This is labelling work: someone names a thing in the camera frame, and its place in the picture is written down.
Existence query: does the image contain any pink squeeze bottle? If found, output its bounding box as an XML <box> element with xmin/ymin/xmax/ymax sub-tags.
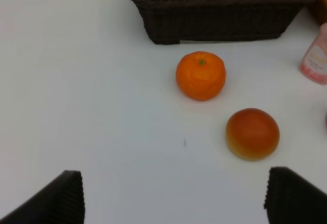
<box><xmin>299</xmin><ymin>23</ymin><xmax>326</xmax><ymax>85</ymax></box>

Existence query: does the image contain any orange mandarin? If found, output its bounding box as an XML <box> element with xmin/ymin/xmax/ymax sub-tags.
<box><xmin>175</xmin><ymin>51</ymin><xmax>226</xmax><ymax>101</ymax></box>

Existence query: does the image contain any dark brown wicker basket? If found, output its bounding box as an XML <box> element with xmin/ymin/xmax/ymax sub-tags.
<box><xmin>132</xmin><ymin>0</ymin><xmax>316</xmax><ymax>45</ymax></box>

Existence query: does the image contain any light orange wicker basket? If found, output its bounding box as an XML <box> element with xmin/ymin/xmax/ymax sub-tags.
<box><xmin>308</xmin><ymin>0</ymin><xmax>327</xmax><ymax>26</ymax></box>

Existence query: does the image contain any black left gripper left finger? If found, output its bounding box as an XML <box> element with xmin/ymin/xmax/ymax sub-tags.
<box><xmin>1</xmin><ymin>170</ymin><xmax>85</xmax><ymax>224</ymax></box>

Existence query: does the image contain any round bread bun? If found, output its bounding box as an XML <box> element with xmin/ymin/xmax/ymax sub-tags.
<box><xmin>225</xmin><ymin>108</ymin><xmax>280</xmax><ymax>161</ymax></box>

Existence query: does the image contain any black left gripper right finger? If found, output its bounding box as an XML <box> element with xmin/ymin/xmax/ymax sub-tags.
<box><xmin>264</xmin><ymin>167</ymin><xmax>326</xmax><ymax>223</ymax></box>

